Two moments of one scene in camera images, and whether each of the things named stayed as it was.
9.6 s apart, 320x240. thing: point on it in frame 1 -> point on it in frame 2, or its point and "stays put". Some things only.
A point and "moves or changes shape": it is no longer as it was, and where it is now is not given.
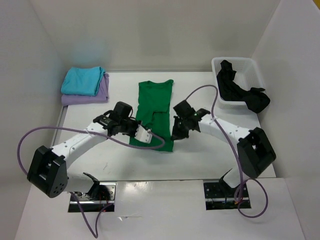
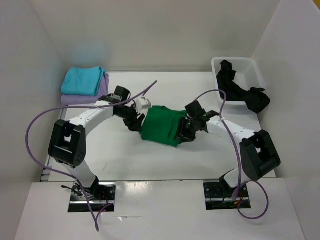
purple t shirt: x=102 y=96 stays put
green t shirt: x=153 y=111 moves or changes shape
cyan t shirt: x=83 y=80 stays put
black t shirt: x=255 y=99 stays put
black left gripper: x=136 y=123 -> x=136 y=126
